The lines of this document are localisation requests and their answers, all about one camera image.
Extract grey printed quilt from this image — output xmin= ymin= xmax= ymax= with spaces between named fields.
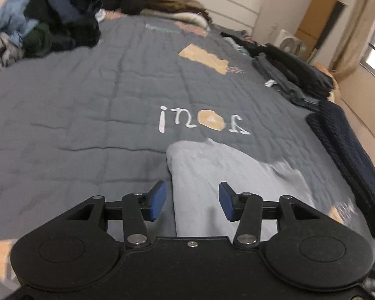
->
xmin=0 ymin=15 xmax=375 ymax=291

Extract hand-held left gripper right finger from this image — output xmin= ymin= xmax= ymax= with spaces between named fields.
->
xmin=218 ymin=181 xmax=327 ymax=250

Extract grey t-shirt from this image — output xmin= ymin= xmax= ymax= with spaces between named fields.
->
xmin=165 ymin=139 xmax=332 ymax=239

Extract cream bolster pillow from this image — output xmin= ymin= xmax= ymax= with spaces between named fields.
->
xmin=172 ymin=12 xmax=211 ymax=31

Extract folded olive brown blankets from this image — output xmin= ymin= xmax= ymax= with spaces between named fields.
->
xmin=140 ymin=0 xmax=211 ymax=22

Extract brown cardboard sheet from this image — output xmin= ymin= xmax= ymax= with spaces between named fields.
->
xmin=295 ymin=0 xmax=345 ymax=62

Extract white box fan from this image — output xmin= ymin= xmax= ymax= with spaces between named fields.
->
xmin=273 ymin=29 xmax=307 ymax=58

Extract tan cushion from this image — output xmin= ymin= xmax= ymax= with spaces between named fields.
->
xmin=312 ymin=62 xmax=342 ymax=101

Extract navy dotted garment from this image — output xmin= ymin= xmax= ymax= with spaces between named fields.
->
xmin=305 ymin=99 xmax=375 ymax=239

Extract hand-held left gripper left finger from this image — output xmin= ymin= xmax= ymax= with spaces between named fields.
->
xmin=62 ymin=180 xmax=168 ymax=250

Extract black flat board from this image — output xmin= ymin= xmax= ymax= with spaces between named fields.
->
xmin=312 ymin=1 xmax=348 ymax=67

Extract pile of unfolded clothes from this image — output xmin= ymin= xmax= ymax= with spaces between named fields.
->
xmin=0 ymin=0 xmax=102 ymax=73

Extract beige curtain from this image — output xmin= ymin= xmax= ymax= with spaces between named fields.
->
xmin=329 ymin=0 xmax=375 ymax=76

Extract stack of folded dark clothes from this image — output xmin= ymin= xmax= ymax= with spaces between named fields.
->
xmin=220 ymin=31 xmax=336 ymax=111

